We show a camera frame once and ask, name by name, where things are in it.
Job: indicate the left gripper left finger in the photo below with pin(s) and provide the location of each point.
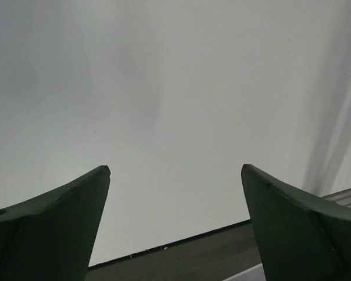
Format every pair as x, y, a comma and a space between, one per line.
51, 236

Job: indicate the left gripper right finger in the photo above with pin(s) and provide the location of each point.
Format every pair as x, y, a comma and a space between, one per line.
299, 236

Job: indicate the aluminium front rail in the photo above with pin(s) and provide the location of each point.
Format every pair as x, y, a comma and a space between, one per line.
342, 197

